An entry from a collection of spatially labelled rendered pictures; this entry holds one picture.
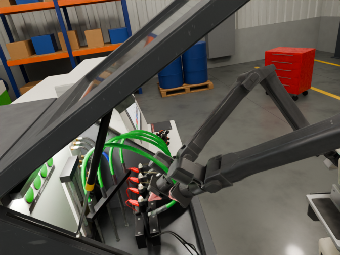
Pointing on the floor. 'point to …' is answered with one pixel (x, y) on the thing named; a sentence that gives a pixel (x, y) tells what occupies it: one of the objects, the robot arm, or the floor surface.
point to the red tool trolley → (293, 68)
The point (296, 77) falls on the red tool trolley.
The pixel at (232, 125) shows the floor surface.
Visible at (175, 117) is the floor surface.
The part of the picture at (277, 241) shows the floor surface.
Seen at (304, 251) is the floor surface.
